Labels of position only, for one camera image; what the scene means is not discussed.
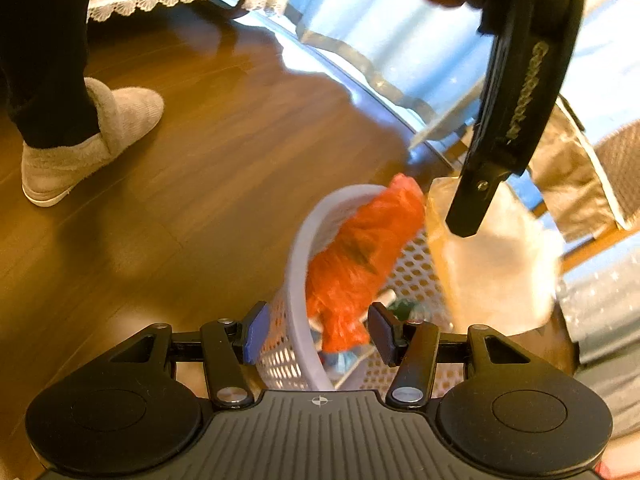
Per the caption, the beige fuzzy slipper left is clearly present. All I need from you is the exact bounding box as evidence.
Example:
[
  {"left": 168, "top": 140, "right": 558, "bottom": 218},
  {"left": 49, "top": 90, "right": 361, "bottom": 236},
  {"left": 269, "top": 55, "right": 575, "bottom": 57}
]
[{"left": 21, "top": 77, "right": 165, "bottom": 208}]

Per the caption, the lavender perforated plastic basket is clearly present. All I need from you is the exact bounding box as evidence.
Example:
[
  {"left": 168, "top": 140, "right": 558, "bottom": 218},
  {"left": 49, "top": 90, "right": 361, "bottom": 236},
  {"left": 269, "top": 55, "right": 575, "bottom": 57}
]
[{"left": 256, "top": 184, "right": 454, "bottom": 394}]

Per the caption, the black trouser leg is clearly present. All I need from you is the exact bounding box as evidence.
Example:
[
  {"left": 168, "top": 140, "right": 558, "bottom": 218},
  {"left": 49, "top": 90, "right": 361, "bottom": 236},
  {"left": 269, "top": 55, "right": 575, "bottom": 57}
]
[{"left": 1, "top": 0, "right": 100, "bottom": 148}]

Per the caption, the beige paper takeout bag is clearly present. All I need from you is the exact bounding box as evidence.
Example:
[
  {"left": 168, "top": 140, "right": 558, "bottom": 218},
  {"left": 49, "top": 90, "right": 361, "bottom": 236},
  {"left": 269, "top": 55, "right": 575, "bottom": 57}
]
[{"left": 425, "top": 178, "right": 563, "bottom": 336}]

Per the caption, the brown quilted chair cover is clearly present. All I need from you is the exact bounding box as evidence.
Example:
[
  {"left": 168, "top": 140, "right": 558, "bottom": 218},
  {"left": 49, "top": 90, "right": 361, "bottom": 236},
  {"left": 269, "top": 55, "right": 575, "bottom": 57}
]
[{"left": 528, "top": 96, "right": 639, "bottom": 242}]

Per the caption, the red plastic bag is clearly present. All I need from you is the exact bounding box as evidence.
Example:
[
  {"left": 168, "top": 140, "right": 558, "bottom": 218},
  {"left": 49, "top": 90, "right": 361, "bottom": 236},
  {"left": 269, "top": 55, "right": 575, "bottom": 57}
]
[{"left": 306, "top": 174, "right": 424, "bottom": 353}]

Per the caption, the clear plastic water bottle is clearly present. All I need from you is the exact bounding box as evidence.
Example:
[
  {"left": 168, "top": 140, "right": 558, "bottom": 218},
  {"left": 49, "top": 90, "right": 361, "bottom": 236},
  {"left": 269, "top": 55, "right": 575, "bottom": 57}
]
[{"left": 387, "top": 298, "right": 434, "bottom": 323}]

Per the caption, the blue star-patterned curtain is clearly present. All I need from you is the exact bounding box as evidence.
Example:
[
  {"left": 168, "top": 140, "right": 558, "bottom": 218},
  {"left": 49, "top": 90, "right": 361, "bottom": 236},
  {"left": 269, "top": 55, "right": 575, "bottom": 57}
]
[{"left": 234, "top": 0, "right": 640, "bottom": 441}]

